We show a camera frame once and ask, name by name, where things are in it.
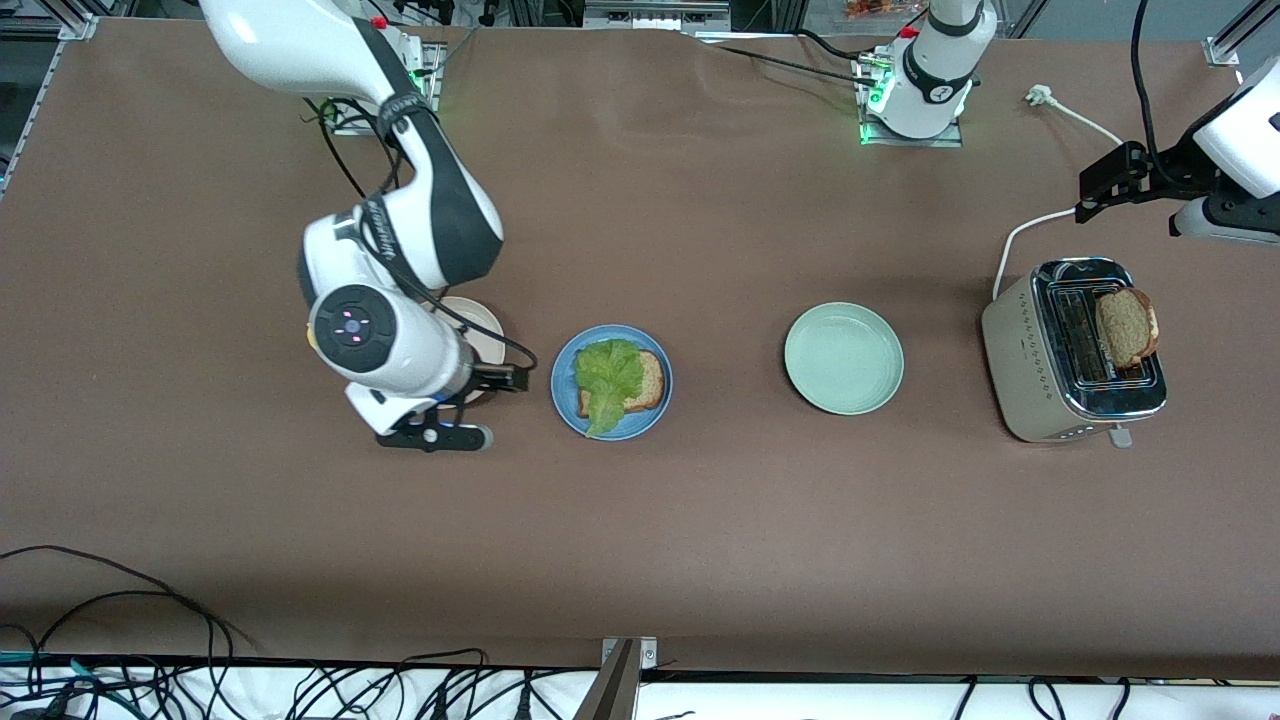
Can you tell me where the green lettuce leaf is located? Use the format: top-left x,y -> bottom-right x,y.
573,338 -> 646,439

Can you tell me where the brown bread slice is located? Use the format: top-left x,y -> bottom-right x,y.
575,348 -> 667,419
1094,288 -> 1162,369

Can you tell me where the beige round plate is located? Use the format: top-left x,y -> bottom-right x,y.
437,296 -> 507,406

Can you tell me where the blue round plate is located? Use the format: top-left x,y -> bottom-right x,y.
550,324 -> 675,442

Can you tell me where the green round plate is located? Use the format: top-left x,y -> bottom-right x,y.
783,301 -> 906,416

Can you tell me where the beige chrome toaster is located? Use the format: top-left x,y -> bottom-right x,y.
980,257 -> 1169,448

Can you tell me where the grey power strip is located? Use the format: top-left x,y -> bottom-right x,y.
583,0 -> 731,31

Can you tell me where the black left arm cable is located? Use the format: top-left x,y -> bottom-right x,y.
1130,0 -> 1161,166

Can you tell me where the white toaster power cord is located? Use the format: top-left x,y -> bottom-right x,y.
992,84 -> 1129,301

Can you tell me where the aluminium frame corner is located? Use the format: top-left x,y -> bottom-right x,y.
1205,0 -> 1280,67

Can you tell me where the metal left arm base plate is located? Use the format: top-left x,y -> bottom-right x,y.
855,55 -> 966,149

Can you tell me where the metal table edge bracket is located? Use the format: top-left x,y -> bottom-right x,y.
575,637 -> 658,720

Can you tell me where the black cable on table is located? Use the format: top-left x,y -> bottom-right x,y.
690,30 -> 881,87

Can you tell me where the black looping floor cable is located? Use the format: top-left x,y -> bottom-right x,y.
0,590 -> 236,720
0,545 -> 256,661

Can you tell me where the teal cable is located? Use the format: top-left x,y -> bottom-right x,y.
0,652 -> 136,716

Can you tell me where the aluminium frame rail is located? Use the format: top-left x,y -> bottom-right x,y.
0,0 -> 101,201

